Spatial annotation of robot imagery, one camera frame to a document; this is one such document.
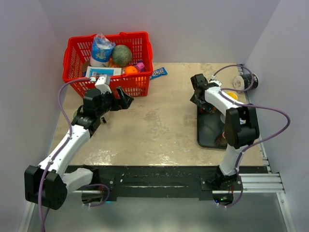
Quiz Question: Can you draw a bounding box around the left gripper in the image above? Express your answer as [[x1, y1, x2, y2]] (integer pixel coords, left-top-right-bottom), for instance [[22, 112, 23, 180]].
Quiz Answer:
[[96, 86, 133, 117]]

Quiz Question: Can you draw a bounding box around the dark red mug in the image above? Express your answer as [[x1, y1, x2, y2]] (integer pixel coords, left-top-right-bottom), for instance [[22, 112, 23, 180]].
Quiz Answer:
[[199, 106, 217, 114]]

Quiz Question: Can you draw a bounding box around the cream white mug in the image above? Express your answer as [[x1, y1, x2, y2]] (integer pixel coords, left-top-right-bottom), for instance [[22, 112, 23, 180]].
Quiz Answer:
[[101, 112, 110, 124]]

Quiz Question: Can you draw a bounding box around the brown maroon mug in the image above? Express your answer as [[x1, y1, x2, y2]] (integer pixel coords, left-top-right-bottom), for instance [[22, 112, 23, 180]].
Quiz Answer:
[[215, 132, 227, 148]]

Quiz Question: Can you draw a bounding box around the green mug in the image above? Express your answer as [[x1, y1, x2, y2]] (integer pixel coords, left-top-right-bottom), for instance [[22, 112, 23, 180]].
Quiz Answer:
[[72, 110, 80, 118]]

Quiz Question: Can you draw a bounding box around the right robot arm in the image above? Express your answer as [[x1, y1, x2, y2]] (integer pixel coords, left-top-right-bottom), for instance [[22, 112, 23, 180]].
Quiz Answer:
[[190, 73, 260, 190]]

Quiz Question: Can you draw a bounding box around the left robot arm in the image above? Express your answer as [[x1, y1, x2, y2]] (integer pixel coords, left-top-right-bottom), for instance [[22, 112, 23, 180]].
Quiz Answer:
[[24, 87, 134, 210]]

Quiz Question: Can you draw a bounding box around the yellow mug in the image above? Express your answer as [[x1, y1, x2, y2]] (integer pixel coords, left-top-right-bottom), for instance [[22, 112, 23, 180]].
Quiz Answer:
[[227, 92, 238, 100]]

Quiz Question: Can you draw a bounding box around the grey mug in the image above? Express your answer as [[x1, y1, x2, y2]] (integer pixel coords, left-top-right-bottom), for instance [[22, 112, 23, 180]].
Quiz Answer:
[[220, 114, 225, 123]]

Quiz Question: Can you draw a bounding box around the orange fruit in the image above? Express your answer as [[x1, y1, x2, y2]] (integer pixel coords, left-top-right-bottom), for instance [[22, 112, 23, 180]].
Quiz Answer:
[[125, 66, 139, 75]]

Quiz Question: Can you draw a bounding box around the pink purple toy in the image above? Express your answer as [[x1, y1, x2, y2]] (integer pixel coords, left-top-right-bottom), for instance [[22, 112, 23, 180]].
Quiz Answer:
[[134, 61, 145, 72]]

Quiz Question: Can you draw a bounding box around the red plastic basket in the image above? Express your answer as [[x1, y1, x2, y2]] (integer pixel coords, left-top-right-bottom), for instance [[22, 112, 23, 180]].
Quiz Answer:
[[62, 31, 153, 98]]

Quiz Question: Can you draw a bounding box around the blue candy packet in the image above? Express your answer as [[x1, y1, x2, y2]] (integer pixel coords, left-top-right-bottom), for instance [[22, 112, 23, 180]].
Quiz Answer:
[[150, 67, 168, 80]]

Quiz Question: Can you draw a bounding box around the black tray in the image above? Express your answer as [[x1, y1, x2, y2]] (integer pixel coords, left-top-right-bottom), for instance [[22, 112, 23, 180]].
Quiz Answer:
[[197, 107, 226, 150]]

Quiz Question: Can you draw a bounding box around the black white paper cup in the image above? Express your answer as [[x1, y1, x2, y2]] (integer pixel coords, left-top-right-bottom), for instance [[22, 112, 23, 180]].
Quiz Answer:
[[233, 73, 259, 92]]

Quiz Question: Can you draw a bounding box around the green melon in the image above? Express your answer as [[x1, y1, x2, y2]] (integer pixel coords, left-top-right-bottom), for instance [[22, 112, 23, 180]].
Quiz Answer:
[[112, 44, 133, 67]]

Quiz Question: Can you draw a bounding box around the blue white box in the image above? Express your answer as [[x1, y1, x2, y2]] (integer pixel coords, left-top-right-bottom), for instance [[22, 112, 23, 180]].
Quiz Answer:
[[85, 66, 122, 77]]

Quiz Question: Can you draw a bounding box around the blue white plastic bag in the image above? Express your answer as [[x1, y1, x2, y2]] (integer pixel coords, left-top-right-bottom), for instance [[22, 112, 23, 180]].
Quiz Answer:
[[90, 34, 115, 67]]

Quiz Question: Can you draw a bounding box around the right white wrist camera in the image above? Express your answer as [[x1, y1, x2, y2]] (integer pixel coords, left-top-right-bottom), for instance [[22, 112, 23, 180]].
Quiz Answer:
[[209, 77, 222, 87]]

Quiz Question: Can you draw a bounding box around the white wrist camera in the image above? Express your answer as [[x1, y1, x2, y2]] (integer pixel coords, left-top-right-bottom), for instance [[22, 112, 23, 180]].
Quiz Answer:
[[209, 77, 222, 87], [90, 74, 112, 94]]

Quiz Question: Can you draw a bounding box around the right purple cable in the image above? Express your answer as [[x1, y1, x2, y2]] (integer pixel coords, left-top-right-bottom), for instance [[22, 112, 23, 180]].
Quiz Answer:
[[210, 64, 291, 174]]

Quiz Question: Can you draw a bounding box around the purple cable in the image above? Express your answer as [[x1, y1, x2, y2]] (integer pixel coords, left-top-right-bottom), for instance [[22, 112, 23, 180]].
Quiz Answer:
[[210, 64, 291, 174], [37, 77, 97, 232]]

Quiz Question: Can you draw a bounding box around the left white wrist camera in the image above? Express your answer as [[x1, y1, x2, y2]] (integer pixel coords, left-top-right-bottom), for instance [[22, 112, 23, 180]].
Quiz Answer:
[[90, 74, 112, 94]]

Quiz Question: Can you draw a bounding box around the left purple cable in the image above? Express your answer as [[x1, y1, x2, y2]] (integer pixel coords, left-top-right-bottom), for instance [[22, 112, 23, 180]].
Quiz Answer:
[[37, 77, 97, 232]]

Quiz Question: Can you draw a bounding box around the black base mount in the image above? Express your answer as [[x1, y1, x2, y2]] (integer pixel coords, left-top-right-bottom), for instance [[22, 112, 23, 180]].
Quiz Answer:
[[79, 165, 242, 201]]

